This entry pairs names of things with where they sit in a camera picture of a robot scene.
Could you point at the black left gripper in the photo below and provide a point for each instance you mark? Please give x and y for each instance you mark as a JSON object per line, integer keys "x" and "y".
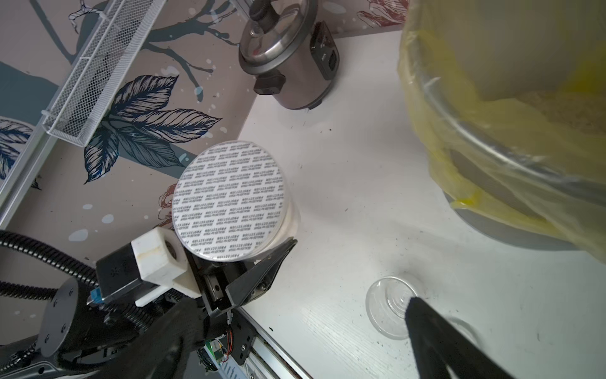
{"x": 225, "y": 286}

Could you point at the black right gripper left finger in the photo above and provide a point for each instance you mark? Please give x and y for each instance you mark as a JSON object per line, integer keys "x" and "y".
{"x": 161, "y": 352}

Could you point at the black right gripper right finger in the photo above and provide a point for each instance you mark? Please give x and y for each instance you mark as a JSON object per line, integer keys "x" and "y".
{"x": 440, "y": 350}

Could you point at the small clear jar with rice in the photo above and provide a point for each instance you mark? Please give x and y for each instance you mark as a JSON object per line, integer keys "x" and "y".
{"x": 387, "y": 301}

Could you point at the clear jar with top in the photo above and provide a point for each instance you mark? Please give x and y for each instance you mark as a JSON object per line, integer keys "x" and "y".
{"x": 232, "y": 204}

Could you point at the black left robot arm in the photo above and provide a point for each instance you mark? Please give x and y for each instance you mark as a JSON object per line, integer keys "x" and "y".
{"x": 141, "y": 312}

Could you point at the silver rice cooker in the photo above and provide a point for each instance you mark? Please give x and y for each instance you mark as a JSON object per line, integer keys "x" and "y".
{"x": 290, "y": 52}

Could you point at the mesh bin with yellow bag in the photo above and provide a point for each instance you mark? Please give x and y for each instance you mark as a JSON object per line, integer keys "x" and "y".
{"x": 508, "y": 99}

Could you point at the white wire mesh shelf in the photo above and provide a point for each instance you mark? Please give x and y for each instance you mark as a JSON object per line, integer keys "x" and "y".
{"x": 99, "y": 69}

